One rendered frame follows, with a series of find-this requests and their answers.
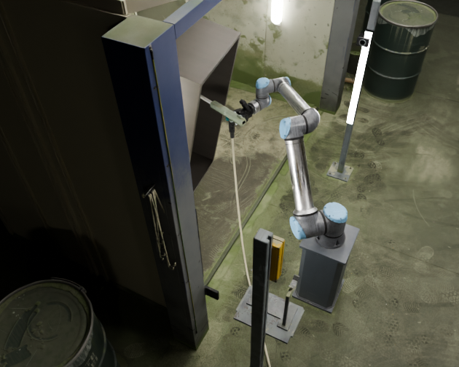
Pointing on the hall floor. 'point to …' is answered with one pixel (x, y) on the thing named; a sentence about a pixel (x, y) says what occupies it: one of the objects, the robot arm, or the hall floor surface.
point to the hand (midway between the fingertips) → (229, 119)
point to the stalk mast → (260, 294)
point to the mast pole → (347, 123)
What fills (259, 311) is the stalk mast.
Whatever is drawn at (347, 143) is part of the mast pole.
